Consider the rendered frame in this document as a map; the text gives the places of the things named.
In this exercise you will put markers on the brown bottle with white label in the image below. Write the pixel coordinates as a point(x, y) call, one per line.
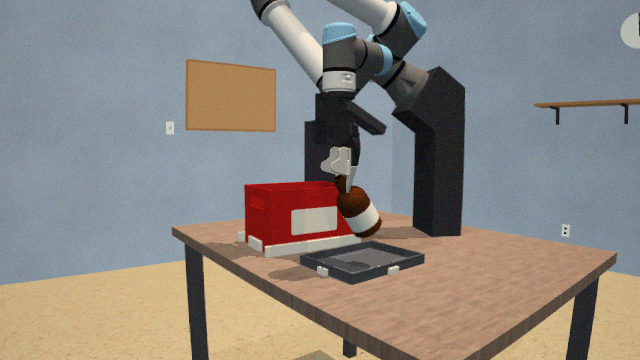
point(357, 209)

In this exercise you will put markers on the red plastic crate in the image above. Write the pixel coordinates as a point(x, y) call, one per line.
point(293, 212)

